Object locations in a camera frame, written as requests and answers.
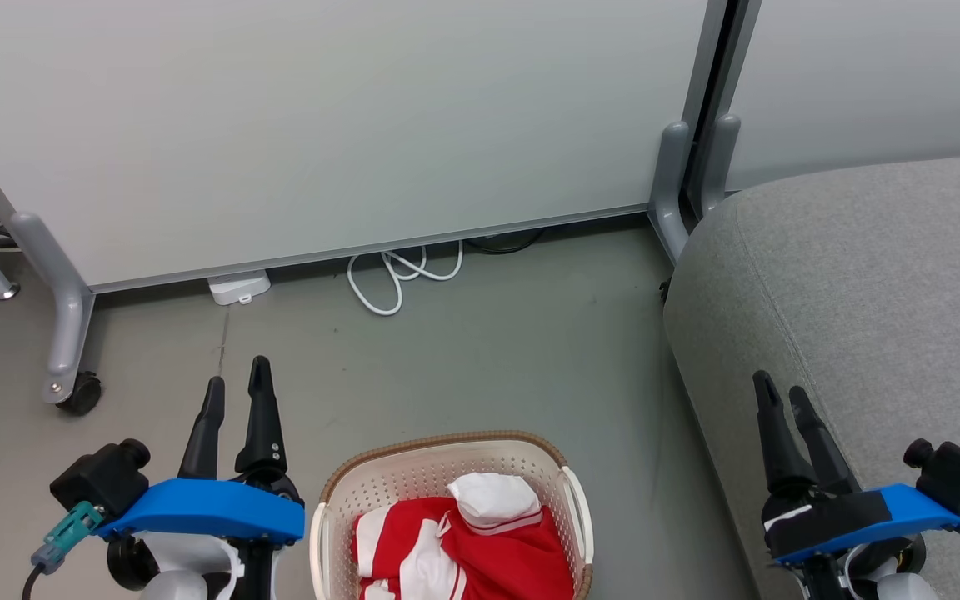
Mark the red and white jersey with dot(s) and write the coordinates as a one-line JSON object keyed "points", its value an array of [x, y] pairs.
{"points": [[413, 558]]}

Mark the black caster wheel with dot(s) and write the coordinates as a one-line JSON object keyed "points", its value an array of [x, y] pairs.
{"points": [[82, 394]]}

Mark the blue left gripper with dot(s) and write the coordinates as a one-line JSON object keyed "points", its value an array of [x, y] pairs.
{"points": [[213, 508]]}

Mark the large white partition panel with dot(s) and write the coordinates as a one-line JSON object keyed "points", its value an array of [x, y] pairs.
{"points": [[322, 117]]}

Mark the grey fabric sofa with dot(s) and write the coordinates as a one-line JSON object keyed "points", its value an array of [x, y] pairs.
{"points": [[863, 292]]}

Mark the white power adapter box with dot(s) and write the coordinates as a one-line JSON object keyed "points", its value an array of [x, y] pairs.
{"points": [[238, 287]]}

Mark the teal left camera connector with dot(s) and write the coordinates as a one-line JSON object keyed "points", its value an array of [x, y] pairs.
{"points": [[67, 533]]}

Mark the narrow white partition panel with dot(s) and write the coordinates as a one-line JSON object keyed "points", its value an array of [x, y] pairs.
{"points": [[880, 75]]}

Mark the cream plastic laundry basket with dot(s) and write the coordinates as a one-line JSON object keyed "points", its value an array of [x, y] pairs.
{"points": [[413, 475]]}

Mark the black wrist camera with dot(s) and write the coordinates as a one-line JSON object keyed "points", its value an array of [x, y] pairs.
{"points": [[959, 477], [101, 479]]}

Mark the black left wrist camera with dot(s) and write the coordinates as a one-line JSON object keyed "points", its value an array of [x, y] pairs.
{"points": [[101, 479]]}

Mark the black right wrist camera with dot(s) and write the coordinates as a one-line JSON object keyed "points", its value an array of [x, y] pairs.
{"points": [[959, 477]]}

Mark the grey partition leg with caster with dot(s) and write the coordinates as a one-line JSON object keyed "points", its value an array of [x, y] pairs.
{"points": [[63, 308]]}

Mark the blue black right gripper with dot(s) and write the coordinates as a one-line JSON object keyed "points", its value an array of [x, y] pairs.
{"points": [[855, 521]]}

